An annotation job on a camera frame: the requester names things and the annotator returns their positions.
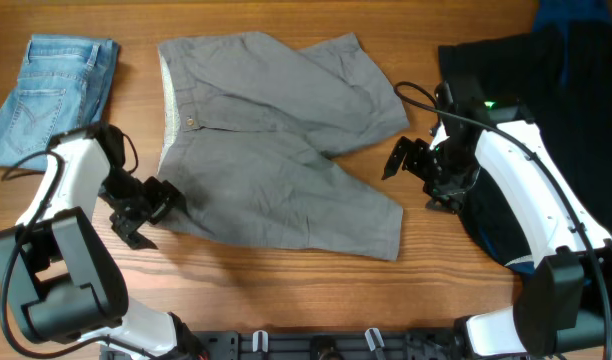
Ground grey shorts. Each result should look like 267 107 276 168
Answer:
158 32 408 261

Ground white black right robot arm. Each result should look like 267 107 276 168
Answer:
384 77 612 359

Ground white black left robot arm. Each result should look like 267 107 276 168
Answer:
0 124 209 359

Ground folded blue denim jeans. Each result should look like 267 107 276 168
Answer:
0 34 119 167

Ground black shirt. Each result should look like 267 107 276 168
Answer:
437 22 612 279

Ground blue garment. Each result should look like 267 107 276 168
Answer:
532 0 612 34

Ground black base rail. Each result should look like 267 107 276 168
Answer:
99 327 487 360

